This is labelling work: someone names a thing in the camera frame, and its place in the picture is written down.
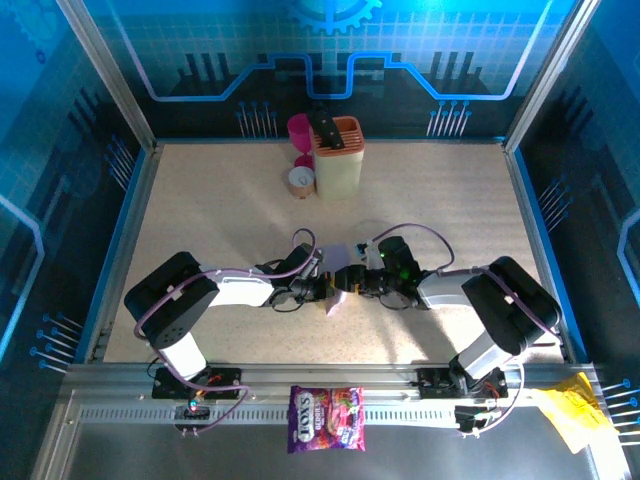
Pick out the small tan can white lid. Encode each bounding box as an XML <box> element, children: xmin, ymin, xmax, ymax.
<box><xmin>287</xmin><ymin>166</ymin><xmax>317</xmax><ymax>200</ymax></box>

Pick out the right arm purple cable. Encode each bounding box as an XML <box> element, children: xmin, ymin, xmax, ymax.
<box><xmin>372</xmin><ymin>222</ymin><xmax>561</xmax><ymax>440</ymax></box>

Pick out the left aluminium frame post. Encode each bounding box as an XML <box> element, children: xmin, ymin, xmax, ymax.
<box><xmin>55</xmin><ymin>0</ymin><xmax>162</xmax><ymax>151</ymax></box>

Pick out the beige knife block orange top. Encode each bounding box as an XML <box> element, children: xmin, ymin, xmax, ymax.
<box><xmin>308</xmin><ymin>116</ymin><xmax>366</xmax><ymax>201</ymax></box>

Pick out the right aluminium side rail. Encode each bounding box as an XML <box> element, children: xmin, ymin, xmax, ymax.
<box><xmin>502</xmin><ymin>142</ymin><xmax>581</xmax><ymax>364</ymax></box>

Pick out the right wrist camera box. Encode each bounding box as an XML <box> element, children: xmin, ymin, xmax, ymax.
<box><xmin>355</xmin><ymin>240</ymin><xmax>382</xmax><ymax>270</ymax></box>

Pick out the right aluminium frame post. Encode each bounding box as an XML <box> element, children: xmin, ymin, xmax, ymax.
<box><xmin>502</xmin><ymin>0</ymin><xmax>601</xmax><ymax>154</ymax></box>

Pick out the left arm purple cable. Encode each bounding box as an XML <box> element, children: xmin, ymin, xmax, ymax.
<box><xmin>133</xmin><ymin>228</ymin><xmax>317</xmax><ymax>437</ymax></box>

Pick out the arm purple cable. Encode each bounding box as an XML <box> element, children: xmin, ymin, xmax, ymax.
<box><xmin>372</xmin><ymin>222</ymin><xmax>561</xmax><ymax>440</ymax></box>
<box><xmin>133</xmin><ymin>228</ymin><xmax>317</xmax><ymax>437</ymax></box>

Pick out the slotted grey cable duct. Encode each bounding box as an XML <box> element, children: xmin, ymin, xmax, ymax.
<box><xmin>74</xmin><ymin>403</ymin><xmax>556</xmax><ymax>425</ymax></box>

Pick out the aluminium front rail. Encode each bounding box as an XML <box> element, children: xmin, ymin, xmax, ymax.
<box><xmin>62</xmin><ymin>360</ymin><xmax>604</xmax><ymax>401</ymax></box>

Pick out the purple candy bag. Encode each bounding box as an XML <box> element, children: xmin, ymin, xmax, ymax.
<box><xmin>287</xmin><ymin>384</ymin><xmax>367</xmax><ymax>455</ymax></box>

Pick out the aluminium side rail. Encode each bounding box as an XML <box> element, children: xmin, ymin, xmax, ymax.
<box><xmin>84</xmin><ymin>142</ymin><xmax>164</xmax><ymax>364</ymax></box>
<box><xmin>502</xmin><ymin>142</ymin><xmax>581</xmax><ymax>364</ymax></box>

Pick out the pink plastic goblet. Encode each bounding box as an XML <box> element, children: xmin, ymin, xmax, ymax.
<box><xmin>286</xmin><ymin>113</ymin><xmax>317</xmax><ymax>170</ymax></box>

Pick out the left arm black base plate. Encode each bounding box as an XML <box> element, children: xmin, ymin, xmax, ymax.
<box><xmin>151</xmin><ymin>367</ymin><xmax>244</xmax><ymax>401</ymax></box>

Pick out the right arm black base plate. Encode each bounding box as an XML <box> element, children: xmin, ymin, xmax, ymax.
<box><xmin>417</xmin><ymin>364</ymin><xmax>509</xmax><ymax>400</ymax></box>

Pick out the aluminium frame post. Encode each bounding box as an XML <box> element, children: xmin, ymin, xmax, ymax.
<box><xmin>55</xmin><ymin>0</ymin><xmax>162</xmax><ymax>151</ymax></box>
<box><xmin>502</xmin><ymin>0</ymin><xmax>601</xmax><ymax>154</ymax></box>

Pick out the black knife handle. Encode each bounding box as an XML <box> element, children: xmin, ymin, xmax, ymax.
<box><xmin>305</xmin><ymin>102</ymin><xmax>346</xmax><ymax>150</ymax></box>

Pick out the left aluminium side rail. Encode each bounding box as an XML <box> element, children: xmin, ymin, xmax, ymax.
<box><xmin>84</xmin><ymin>142</ymin><xmax>164</xmax><ymax>364</ymax></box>

